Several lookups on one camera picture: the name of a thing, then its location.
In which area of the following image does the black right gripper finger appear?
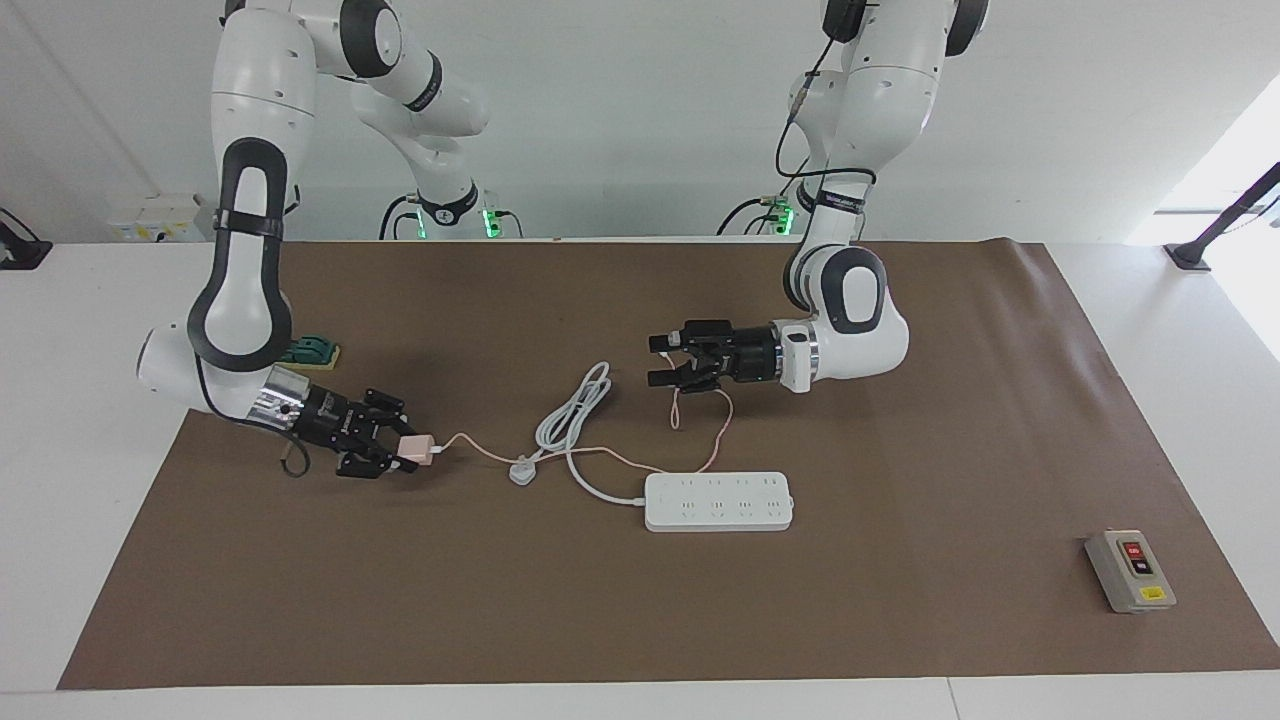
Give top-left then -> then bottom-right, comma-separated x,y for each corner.
363,390 -> 417,435
335,450 -> 422,481

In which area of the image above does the pink charging cable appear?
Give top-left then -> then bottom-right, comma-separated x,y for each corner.
436,385 -> 736,477

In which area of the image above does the white power strip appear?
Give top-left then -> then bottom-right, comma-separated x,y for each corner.
643,471 -> 796,534

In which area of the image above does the brown table mat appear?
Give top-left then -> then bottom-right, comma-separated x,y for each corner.
57,238 -> 1280,691

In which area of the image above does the black clamp stand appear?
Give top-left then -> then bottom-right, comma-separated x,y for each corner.
1165,162 -> 1280,271
0,207 -> 53,271

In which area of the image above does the green knife switch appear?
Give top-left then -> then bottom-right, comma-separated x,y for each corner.
280,333 -> 342,373

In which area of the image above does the black base cable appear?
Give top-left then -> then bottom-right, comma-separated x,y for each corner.
716,195 -> 793,239
378,195 -> 421,241

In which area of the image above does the white power strip cord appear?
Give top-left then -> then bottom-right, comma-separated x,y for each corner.
508,361 -> 649,506

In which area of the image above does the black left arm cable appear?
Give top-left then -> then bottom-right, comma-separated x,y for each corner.
775,35 -> 881,208

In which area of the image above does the white wall socket box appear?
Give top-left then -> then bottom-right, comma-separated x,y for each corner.
108,193 -> 206,244

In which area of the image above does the grey on-off switch box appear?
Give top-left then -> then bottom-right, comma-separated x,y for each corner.
1084,528 -> 1178,615

